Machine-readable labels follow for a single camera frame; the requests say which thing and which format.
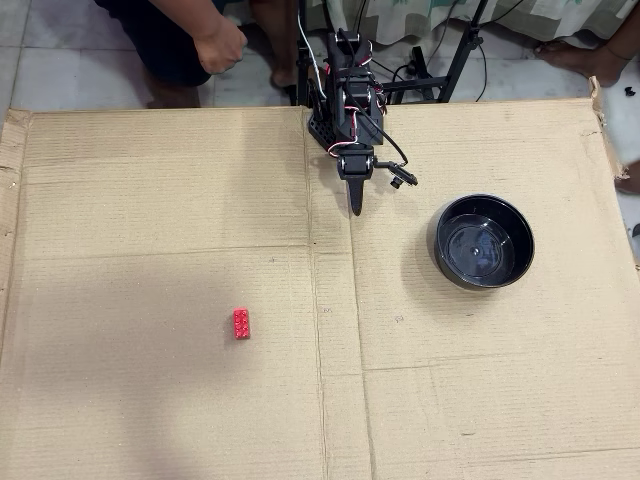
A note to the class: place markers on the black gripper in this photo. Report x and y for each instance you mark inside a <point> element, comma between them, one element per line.
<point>355,167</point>

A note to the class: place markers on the red lego block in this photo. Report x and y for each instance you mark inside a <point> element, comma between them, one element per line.
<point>241,324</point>

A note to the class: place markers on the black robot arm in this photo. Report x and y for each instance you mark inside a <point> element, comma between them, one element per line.
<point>350,110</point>

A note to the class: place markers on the person's bare forearm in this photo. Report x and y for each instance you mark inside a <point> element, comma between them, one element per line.
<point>190,15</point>

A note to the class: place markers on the person's bare hand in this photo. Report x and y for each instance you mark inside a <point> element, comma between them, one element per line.
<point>220,47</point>

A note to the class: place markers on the black metal pole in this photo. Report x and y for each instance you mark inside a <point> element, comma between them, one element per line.
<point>302,75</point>

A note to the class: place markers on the black round bowl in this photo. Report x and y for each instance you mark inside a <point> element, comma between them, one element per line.
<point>482,250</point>

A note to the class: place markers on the black tripod stand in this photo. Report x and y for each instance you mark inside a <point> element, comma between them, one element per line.
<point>457,65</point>

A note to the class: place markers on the bare foot with sandal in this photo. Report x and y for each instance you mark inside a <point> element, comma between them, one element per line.
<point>280,45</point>

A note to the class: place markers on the flattened cardboard sheet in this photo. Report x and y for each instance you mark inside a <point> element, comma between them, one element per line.
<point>150,250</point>

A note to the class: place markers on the patterned bed cloth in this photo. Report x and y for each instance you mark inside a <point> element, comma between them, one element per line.
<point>500,17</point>

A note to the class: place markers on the person's legs black shorts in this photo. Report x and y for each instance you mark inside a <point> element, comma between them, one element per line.
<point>160,45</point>

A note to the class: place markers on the large bare foot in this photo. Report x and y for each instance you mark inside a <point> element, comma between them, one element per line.
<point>590,60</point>

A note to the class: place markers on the bare foot beside cardboard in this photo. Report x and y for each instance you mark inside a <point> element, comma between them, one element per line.
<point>631,177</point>

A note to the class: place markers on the small black floor object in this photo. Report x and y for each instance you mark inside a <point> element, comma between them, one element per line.
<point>629,91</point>

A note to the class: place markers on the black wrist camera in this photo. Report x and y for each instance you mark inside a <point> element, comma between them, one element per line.
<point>400,176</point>

